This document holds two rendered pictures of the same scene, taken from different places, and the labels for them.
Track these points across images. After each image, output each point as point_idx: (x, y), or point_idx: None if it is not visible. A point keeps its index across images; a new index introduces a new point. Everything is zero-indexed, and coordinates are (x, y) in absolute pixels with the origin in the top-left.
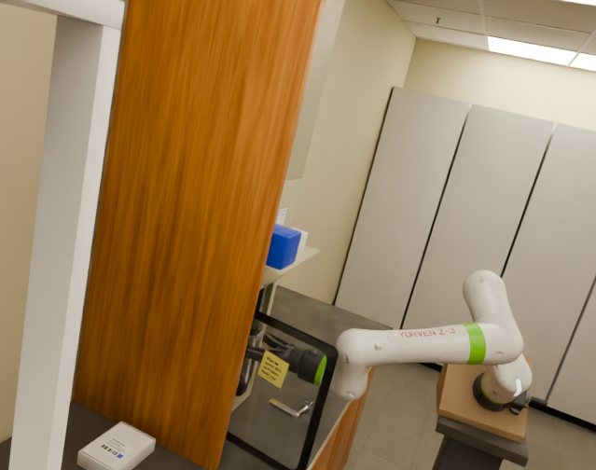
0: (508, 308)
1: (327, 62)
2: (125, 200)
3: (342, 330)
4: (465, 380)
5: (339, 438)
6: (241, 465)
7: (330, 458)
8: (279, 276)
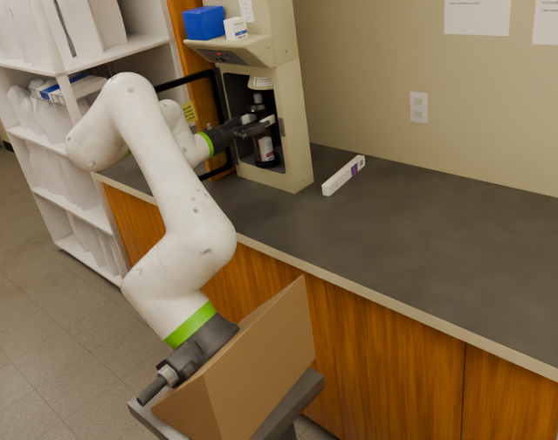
0: (89, 111)
1: None
2: None
3: (487, 279)
4: (246, 320)
5: (359, 358)
6: (210, 189)
7: (341, 359)
8: (184, 43)
